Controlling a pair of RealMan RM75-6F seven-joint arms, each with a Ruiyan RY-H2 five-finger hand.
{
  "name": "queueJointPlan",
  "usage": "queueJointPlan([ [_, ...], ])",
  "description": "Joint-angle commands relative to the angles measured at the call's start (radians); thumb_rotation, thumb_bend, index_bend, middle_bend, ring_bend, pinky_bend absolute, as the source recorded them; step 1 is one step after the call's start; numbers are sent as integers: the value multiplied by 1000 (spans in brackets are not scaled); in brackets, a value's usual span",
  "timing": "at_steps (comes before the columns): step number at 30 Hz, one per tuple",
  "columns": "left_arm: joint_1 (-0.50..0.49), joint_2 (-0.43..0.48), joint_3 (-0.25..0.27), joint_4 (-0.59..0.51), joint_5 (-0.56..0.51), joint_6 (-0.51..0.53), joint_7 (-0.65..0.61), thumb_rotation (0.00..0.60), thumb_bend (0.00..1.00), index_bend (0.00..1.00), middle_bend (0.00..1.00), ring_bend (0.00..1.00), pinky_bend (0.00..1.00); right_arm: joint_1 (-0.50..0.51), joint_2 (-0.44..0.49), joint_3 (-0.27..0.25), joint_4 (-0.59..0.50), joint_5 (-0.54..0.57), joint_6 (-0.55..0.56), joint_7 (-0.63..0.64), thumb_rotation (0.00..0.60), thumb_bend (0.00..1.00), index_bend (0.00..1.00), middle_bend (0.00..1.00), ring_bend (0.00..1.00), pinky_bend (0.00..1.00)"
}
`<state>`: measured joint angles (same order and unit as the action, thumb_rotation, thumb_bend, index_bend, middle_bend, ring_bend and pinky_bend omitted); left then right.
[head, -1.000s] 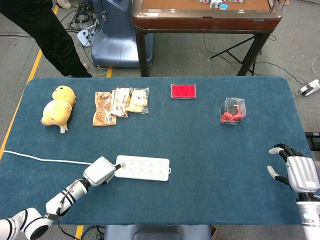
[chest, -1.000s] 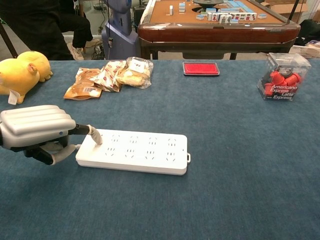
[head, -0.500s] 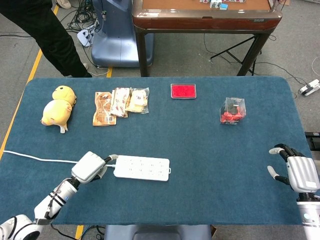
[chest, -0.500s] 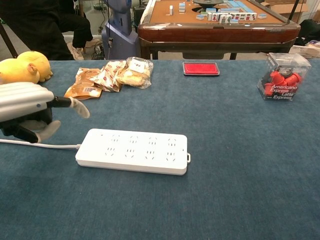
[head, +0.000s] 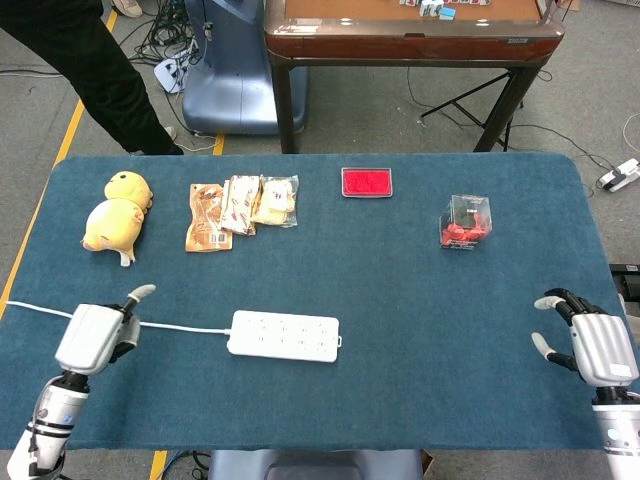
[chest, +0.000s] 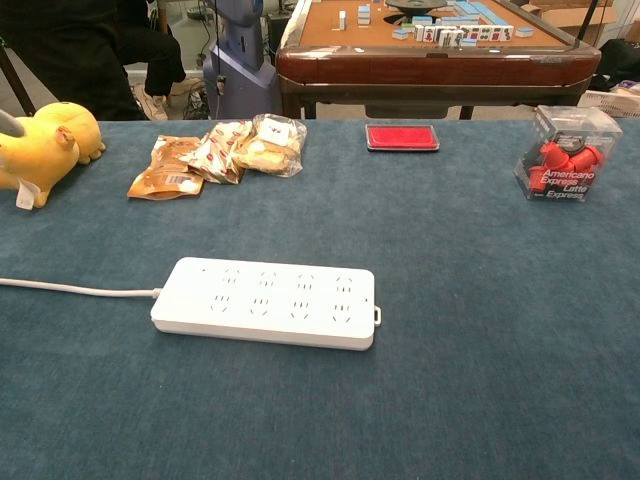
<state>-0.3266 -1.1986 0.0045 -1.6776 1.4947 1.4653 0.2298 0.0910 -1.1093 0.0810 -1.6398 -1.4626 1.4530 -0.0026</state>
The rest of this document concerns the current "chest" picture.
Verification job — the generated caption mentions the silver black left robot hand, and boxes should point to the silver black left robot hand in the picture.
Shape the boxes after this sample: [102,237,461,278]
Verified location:
[0,109,27,139]

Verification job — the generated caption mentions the white power strip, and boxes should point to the white power strip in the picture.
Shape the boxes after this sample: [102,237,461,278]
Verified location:
[149,256,383,352]

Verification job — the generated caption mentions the thin dark stand leg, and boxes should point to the thin dark stand leg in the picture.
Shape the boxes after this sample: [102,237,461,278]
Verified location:
[0,45,37,117]

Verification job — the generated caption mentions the yellow plush toy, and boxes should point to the yellow plush toy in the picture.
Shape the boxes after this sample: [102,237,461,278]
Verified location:
[0,101,107,210]

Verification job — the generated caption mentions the person in black clothes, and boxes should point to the person in black clothes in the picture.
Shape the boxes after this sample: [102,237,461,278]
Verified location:
[0,0,187,121]

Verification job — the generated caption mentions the brown snack packet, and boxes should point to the brown snack packet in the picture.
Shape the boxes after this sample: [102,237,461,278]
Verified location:
[126,134,206,201]

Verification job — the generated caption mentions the red white snack packet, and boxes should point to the red white snack packet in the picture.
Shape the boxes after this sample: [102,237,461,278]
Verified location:
[184,119,254,185]

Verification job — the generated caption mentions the clear bread packet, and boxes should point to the clear bread packet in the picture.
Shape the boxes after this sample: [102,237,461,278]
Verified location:
[232,113,308,179]

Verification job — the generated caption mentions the red ink pad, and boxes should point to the red ink pad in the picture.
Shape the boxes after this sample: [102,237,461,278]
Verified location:
[364,123,441,153]

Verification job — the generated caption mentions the blue table cloth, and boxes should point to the blue table cloth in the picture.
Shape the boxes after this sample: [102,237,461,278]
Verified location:
[0,118,640,480]

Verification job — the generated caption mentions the brown mahjong table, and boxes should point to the brown mahjong table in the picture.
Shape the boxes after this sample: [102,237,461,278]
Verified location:
[274,0,603,121]

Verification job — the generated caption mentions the clear box red capsules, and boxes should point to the clear box red capsules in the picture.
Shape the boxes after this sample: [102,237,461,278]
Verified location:
[513,104,624,204]

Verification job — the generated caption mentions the cardboard box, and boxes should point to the cardboard box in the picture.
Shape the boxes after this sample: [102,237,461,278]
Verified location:
[519,0,621,27]

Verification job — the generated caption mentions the thin black stand pole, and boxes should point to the thin black stand pole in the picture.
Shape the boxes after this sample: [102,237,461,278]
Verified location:
[574,0,600,50]

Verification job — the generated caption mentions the white plastic basket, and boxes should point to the white plastic basket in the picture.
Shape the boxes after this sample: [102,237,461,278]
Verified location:
[579,88,640,119]

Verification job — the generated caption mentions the black bag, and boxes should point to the black bag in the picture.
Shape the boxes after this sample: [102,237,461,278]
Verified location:
[594,37,640,94]

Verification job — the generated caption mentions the white power strip cable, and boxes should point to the white power strip cable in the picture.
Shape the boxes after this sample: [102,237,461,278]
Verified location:
[0,277,162,300]

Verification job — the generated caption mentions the hanging black cable pendant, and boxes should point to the hanging black cable pendant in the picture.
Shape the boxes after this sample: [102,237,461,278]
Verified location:
[212,0,226,97]

